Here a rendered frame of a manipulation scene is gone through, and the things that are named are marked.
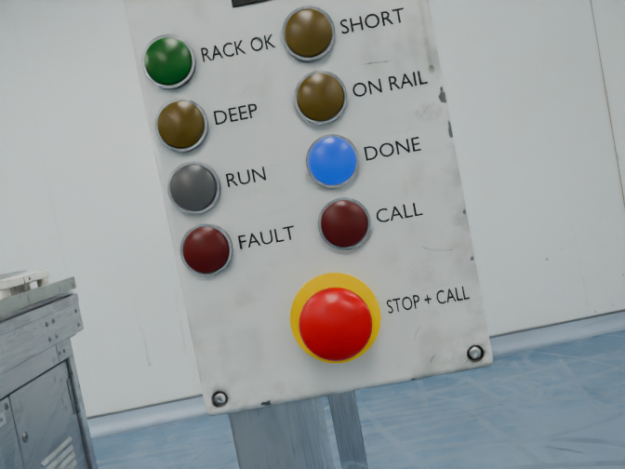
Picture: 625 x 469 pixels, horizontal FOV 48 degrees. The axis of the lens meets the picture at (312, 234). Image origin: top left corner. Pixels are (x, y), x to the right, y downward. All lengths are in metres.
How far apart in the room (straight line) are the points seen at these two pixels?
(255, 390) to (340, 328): 0.07
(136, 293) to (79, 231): 0.46
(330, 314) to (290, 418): 0.13
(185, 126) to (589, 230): 3.98
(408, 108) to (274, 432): 0.23
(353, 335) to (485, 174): 3.74
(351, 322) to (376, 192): 0.08
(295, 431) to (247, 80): 0.23
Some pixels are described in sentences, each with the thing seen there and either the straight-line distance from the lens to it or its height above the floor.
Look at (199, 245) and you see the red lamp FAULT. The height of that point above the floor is 1.05.
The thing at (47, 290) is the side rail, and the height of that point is 0.96.
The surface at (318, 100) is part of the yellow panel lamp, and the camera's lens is 0.40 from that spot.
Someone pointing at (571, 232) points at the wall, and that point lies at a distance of 4.27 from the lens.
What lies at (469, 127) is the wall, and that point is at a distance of 4.10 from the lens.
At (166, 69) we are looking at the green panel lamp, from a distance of 0.41.
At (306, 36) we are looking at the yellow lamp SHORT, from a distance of 0.41.
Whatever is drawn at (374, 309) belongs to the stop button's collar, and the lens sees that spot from 0.41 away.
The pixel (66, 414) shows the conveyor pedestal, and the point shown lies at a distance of 1.97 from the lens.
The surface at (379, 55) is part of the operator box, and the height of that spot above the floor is 1.13.
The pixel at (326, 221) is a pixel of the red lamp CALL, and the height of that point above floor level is 1.05.
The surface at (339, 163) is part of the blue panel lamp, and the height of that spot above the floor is 1.08.
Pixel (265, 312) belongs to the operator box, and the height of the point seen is 1.00.
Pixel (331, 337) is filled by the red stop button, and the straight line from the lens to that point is 0.38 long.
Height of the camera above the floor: 1.06
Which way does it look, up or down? 3 degrees down
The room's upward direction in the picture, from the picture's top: 11 degrees counter-clockwise
